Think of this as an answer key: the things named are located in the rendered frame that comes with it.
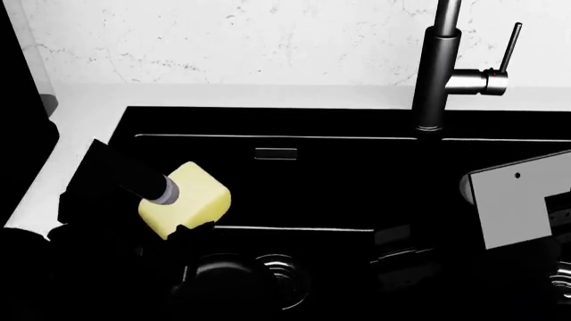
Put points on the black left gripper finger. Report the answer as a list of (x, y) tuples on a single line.
[(194, 231)]

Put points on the black kitchen sink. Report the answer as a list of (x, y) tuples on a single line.
[(339, 187)]

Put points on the dark metal faucet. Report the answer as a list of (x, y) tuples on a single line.
[(435, 77)]

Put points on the chrome sink drain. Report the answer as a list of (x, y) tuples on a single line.
[(285, 277)]

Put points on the rectangular sink overflow slot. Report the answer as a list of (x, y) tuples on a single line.
[(275, 154)]

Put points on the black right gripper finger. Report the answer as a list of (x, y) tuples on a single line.
[(392, 235), (403, 265)]

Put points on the yellow sponge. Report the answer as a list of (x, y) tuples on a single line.
[(201, 194)]

